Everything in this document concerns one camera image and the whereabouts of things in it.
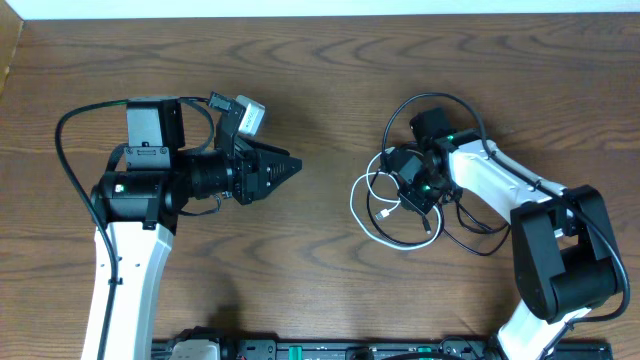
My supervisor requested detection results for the white USB cable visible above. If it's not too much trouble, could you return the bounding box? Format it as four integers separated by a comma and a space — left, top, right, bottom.
348, 147, 445, 252

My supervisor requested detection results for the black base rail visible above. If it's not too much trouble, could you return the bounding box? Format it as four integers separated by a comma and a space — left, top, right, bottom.
149, 327, 614, 360

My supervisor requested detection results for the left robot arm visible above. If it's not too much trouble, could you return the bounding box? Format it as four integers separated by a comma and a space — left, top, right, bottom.
82, 94, 302, 359

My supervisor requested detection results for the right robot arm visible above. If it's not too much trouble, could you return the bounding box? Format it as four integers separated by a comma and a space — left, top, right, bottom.
380, 108, 630, 359

